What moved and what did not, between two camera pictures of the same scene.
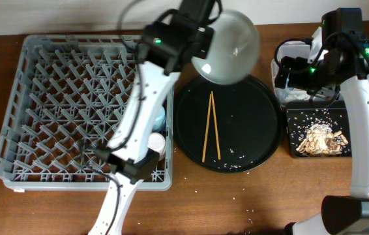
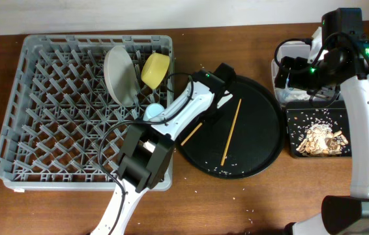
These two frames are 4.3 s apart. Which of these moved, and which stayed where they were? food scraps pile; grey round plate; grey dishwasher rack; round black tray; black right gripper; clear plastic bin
Moved: grey round plate
Stayed: round black tray; grey dishwasher rack; black right gripper; food scraps pile; clear plastic bin
